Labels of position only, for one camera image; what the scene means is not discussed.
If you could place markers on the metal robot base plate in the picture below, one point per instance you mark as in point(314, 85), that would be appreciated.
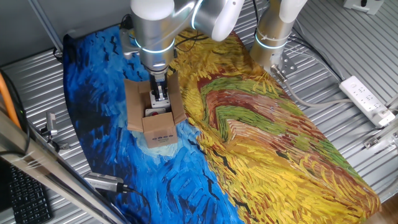
point(288, 67)

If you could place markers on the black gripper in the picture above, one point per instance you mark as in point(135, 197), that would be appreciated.
point(158, 77)

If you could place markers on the brown cardboard box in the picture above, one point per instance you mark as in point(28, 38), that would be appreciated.
point(160, 133)

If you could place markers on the aluminium frame bar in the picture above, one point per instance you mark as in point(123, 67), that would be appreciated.
point(46, 168)

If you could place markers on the Van Gogh wheatfield print cloth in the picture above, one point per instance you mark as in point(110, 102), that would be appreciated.
point(248, 155)

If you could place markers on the metal corner bracket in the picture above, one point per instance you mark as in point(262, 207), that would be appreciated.
point(373, 141)

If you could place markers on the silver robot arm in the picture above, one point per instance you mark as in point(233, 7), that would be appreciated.
point(152, 31)

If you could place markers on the grey diagonal rail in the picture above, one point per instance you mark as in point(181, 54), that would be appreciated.
point(46, 28)

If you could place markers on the white power strip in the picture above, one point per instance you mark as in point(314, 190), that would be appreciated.
point(367, 99)

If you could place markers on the black keyboard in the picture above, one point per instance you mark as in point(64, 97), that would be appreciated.
point(29, 199)

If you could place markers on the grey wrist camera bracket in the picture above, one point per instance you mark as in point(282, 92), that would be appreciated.
point(126, 43)

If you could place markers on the silver ridged camera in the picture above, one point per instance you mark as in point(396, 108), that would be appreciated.
point(101, 182)

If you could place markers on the white push-button switch box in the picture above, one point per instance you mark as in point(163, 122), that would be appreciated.
point(160, 111)

